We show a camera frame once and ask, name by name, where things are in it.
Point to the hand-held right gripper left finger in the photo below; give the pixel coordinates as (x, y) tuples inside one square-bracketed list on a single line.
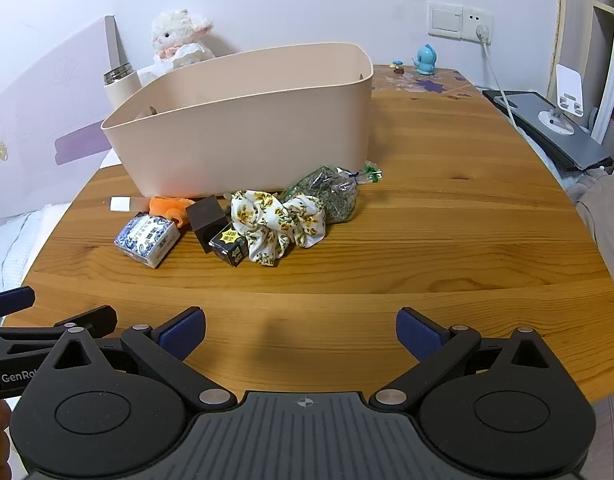
[(187, 331)]

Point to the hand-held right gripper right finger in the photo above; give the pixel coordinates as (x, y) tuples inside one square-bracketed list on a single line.
[(414, 332)]

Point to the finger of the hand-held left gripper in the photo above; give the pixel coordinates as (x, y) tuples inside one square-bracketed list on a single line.
[(99, 319), (9, 301)]

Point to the blue white tissue pack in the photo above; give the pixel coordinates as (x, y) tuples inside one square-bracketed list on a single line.
[(147, 240)]

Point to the small black box yellow label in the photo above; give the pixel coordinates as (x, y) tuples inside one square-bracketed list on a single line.
[(229, 246)]

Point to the dark brown box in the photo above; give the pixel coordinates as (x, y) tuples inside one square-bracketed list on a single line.
[(206, 220)]

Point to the white brown paper strip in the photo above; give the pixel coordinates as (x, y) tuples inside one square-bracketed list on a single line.
[(129, 204)]

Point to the orange plush toy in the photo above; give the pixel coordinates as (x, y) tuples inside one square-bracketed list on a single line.
[(167, 207)]

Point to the floral fabric scrunchie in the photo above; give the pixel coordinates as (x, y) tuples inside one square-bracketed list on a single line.
[(277, 220)]

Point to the clear bag of dried herbs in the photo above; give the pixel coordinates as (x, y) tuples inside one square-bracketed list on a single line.
[(329, 192)]

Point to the beige plastic storage bin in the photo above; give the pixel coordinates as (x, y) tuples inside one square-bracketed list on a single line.
[(247, 125)]

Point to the white bed linen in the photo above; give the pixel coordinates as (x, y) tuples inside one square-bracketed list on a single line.
[(17, 245)]

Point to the lilac headboard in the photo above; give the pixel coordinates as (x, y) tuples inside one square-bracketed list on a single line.
[(42, 110)]

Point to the grey cloth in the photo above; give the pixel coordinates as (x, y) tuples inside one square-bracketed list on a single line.
[(602, 215)]

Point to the white thermos bottle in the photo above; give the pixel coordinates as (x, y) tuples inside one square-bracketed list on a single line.
[(121, 91)]

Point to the grey laptop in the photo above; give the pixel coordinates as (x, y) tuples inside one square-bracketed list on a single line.
[(567, 145)]

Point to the purple floral table cover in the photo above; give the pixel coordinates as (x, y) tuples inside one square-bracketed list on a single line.
[(452, 82)]

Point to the small mushroom figurine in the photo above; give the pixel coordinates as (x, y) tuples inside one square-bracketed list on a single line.
[(398, 67)]

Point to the blue bird figurine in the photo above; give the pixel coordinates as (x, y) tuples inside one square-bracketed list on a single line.
[(426, 60)]

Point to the white phone stand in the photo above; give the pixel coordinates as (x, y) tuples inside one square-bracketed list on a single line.
[(569, 85)]

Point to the white plush lamb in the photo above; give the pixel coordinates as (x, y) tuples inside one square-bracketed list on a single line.
[(179, 30)]

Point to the white wardrobe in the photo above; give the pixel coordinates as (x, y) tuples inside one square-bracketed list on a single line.
[(607, 35)]

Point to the white wall switch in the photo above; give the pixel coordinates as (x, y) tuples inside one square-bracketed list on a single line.
[(444, 18)]

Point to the white wall socket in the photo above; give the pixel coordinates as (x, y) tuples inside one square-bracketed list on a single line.
[(474, 20)]

